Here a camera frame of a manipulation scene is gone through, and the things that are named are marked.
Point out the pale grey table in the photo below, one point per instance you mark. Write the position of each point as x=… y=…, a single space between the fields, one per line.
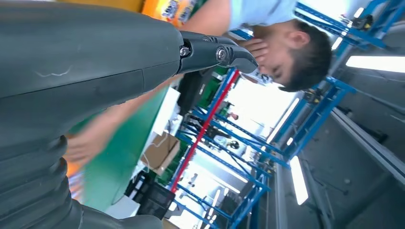
x=121 y=207

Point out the red rack pole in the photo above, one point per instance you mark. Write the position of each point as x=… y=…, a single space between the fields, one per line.
x=207 y=126

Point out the ceiling light tube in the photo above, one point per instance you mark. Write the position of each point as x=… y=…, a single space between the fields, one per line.
x=379 y=64
x=299 y=183

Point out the brown cardboard box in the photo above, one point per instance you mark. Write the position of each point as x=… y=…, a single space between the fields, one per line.
x=161 y=151

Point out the orange detergent bottle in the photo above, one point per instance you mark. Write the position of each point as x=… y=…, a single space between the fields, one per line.
x=152 y=8
x=72 y=169
x=189 y=12

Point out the green table mat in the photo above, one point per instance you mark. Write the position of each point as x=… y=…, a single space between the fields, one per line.
x=120 y=151

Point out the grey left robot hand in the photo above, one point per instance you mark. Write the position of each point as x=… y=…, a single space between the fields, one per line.
x=79 y=63

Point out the person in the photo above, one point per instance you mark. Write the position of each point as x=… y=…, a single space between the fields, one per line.
x=262 y=9

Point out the blue metal shelving rack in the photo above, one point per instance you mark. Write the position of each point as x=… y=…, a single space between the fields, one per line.
x=335 y=28
x=316 y=117

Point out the black carrying case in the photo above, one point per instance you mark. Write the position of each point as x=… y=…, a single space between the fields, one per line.
x=193 y=91

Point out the black office chair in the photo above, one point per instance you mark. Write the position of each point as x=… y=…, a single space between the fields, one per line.
x=155 y=199

